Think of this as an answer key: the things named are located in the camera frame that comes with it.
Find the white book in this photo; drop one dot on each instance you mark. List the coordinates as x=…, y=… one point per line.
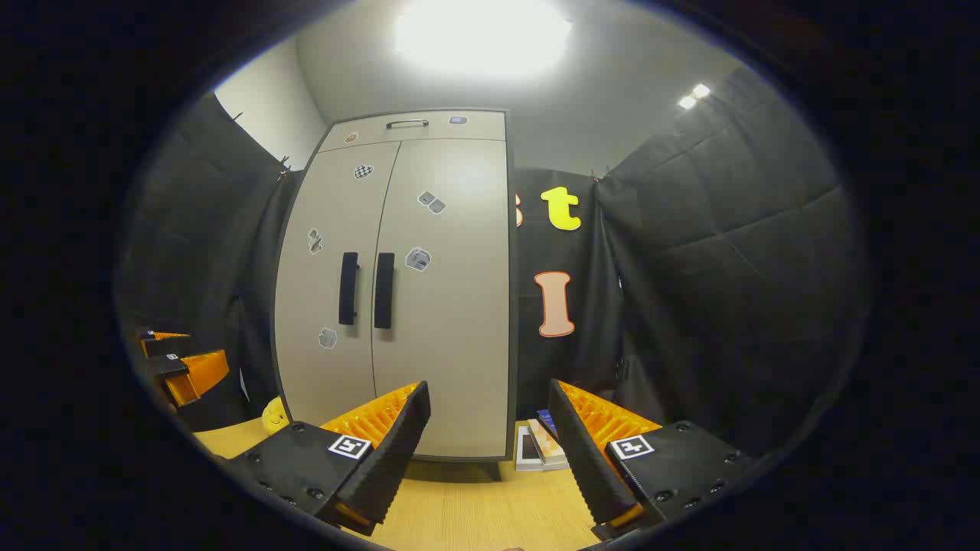
x=524, y=455

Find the yellow smiley toy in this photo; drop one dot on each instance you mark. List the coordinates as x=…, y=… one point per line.
x=274, y=415

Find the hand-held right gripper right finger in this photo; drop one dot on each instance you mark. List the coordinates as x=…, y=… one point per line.
x=582, y=451

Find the black backdrop cloth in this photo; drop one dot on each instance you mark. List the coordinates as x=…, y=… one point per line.
x=727, y=268

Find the grey double-door shoe cabinet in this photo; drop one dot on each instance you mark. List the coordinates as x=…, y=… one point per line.
x=512, y=306

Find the grey cabinet door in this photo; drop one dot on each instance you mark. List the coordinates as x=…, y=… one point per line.
x=452, y=321
x=314, y=306

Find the tan book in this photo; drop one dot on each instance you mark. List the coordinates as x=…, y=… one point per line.
x=547, y=448

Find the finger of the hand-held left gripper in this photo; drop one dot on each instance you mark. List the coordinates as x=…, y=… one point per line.
x=195, y=375
x=164, y=343

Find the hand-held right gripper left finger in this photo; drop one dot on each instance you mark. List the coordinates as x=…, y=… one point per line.
x=398, y=444

